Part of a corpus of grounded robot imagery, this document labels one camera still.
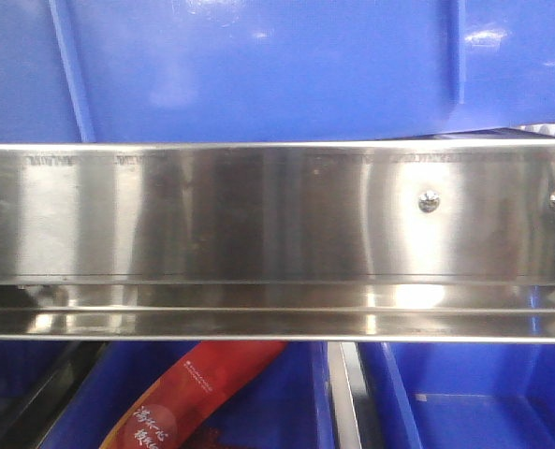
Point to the large blue plastic bin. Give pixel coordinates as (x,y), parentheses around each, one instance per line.
(220,71)

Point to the blue bin with package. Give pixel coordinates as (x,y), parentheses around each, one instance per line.
(286,406)

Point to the lower right blue bin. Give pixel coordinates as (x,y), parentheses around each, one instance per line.
(462,395)

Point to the lower left blue bin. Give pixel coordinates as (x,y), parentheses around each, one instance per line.
(22,362)

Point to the steel shelf divider bar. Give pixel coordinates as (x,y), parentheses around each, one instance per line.
(354,414)

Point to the red snack package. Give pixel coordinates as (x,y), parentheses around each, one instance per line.
(190,391)

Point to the right white roller track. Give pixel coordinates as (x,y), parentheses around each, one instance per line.
(545,129)

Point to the black shelf divider bar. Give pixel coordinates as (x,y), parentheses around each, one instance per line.
(25,421)

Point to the left rail screw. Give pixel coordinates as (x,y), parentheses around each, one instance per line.
(428,201)

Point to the stainless steel shelf rail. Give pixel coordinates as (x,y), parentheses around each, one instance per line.
(286,241)

